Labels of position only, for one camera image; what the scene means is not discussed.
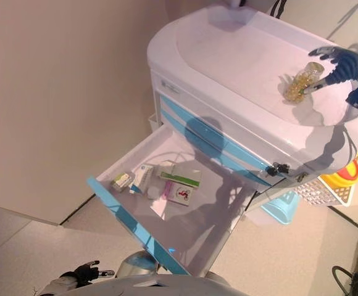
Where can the white paper sheet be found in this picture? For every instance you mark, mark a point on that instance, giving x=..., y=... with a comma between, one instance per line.
x=160, y=209

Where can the white round container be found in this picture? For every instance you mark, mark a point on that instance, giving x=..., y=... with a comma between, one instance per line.
x=152, y=193

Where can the grey robot torso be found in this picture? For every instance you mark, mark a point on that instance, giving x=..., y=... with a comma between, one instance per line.
x=166, y=286

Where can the white thin tube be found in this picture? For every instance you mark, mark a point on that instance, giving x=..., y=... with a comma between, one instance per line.
x=169, y=154

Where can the translucent bin blue lid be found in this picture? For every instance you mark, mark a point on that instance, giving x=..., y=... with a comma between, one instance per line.
x=281, y=208

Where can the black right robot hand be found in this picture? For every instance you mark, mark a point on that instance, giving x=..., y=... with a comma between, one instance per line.
x=350, y=66

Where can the blue white medicine box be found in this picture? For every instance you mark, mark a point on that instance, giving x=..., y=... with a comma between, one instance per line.
x=142, y=178

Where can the clear bottle yellow capsules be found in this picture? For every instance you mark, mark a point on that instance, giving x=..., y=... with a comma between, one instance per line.
x=302, y=82

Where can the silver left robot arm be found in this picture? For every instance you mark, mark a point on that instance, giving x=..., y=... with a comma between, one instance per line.
x=58, y=283

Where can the black cart keys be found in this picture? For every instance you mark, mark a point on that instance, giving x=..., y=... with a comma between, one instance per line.
x=277, y=169

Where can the pink packet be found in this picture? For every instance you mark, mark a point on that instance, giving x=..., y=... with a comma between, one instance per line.
x=168, y=190

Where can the white packet red figure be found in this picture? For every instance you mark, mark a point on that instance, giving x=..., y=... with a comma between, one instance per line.
x=182, y=194

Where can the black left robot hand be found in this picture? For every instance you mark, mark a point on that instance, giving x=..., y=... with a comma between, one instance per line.
x=88, y=273

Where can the small green white box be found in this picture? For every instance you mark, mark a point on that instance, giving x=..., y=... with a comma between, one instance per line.
x=122, y=182

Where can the white medical cart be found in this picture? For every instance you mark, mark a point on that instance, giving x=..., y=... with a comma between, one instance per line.
x=234, y=77

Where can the long green white box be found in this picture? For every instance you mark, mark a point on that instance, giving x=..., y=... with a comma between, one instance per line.
x=182, y=177

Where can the silver cart side latch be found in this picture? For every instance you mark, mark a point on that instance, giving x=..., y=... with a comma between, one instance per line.
x=302, y=177

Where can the white blue cart drawer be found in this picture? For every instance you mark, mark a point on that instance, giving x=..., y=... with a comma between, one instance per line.
x=126, y=216

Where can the white side bin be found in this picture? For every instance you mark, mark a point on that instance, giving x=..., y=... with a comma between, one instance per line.
x=154, y=122

